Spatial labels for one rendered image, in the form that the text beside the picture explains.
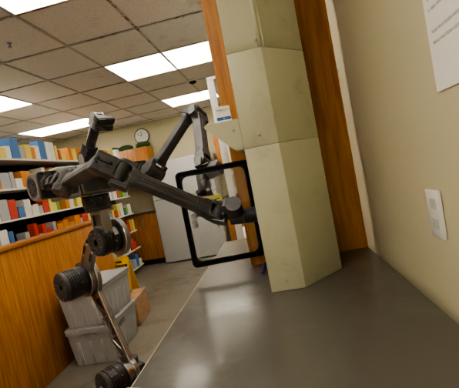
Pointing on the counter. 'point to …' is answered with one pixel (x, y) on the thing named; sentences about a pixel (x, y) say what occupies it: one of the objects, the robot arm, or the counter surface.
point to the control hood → (228, 133)
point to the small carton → (222, 114)
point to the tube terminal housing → (285, 165)
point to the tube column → (258, 25)
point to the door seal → (188, 222)
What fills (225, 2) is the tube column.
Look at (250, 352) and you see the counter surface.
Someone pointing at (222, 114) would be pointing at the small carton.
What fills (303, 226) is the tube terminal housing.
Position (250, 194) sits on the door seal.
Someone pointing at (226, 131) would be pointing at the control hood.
